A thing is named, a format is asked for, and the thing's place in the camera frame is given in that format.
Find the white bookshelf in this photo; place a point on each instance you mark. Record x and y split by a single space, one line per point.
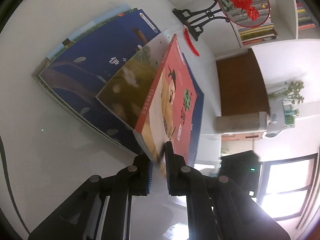
287 17

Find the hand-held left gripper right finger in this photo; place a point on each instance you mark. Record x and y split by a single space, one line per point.
171 175

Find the row of colourful books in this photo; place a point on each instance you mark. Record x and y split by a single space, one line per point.
257 33

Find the red cartoon figure book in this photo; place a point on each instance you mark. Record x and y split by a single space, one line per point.
160 100

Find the yellow field picture book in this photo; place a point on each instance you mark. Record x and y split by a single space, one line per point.
125 92

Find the blue eagle book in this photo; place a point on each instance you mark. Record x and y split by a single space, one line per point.
82 80

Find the beige cylindrical appliance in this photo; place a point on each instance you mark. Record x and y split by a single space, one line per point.
237 123

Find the brown wooden panel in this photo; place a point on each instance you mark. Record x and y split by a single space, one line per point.
240 85

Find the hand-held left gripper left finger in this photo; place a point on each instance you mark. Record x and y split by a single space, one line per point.
149 177

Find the green box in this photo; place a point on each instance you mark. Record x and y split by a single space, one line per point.
290 117

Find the wooden drawer cabinet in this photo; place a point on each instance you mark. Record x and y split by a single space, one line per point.
237 137

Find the red tassel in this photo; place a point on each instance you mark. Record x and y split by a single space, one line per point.
191 45

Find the potted green plant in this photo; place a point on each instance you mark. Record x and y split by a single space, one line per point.
292 90

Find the white desktop appliance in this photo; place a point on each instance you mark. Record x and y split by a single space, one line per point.
275 130

